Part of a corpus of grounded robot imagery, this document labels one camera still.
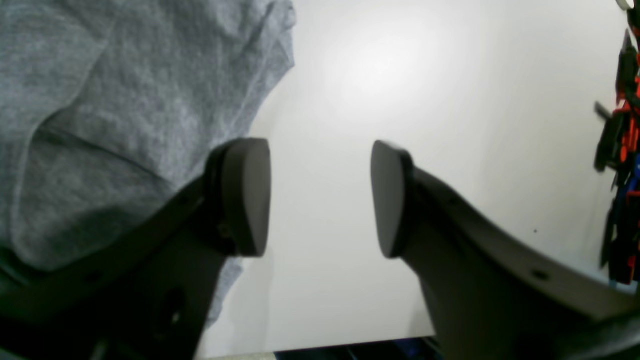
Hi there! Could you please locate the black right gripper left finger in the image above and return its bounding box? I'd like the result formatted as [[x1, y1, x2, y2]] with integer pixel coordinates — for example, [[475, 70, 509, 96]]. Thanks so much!
[[0, 138, 272, 360]]

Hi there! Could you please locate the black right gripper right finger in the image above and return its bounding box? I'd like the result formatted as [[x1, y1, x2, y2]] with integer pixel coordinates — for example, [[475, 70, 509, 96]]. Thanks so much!
[[370, 140, 639, 360]]

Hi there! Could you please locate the grey T-shirt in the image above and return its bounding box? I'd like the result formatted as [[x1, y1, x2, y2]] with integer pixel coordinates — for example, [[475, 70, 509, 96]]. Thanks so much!
[[0, 0, 296, 294]]

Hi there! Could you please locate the red and black clutter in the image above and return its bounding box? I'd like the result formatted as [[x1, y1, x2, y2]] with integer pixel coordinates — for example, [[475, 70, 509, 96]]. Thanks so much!
[[594, 0, 640, 287]]

